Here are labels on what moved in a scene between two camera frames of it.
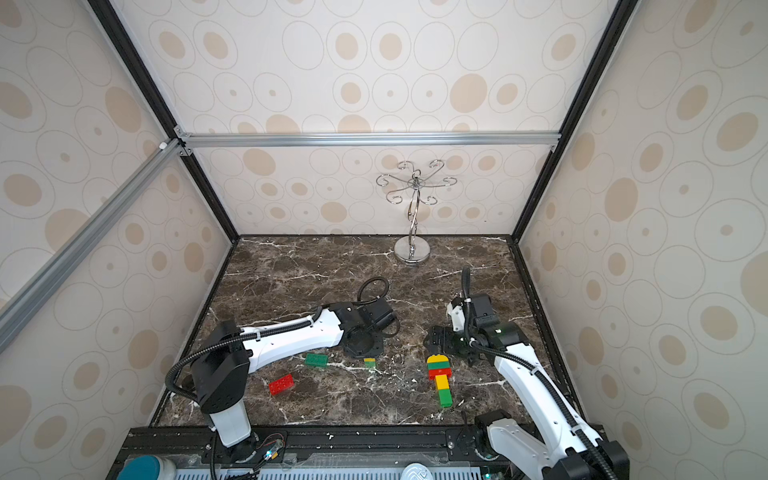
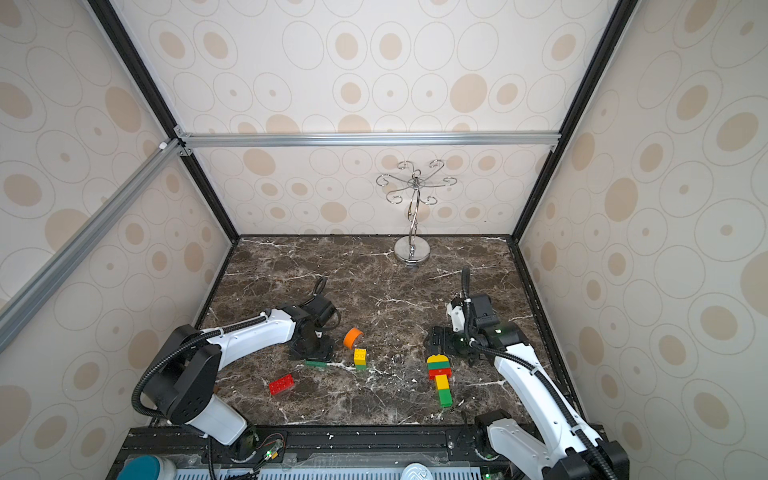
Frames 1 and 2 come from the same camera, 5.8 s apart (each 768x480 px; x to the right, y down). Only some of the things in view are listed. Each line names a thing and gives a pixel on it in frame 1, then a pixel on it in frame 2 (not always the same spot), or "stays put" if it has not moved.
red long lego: [442, 371] stays put
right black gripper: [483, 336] stays put
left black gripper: [378, 351] to [325, 354]
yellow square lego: [442, 382] stays put
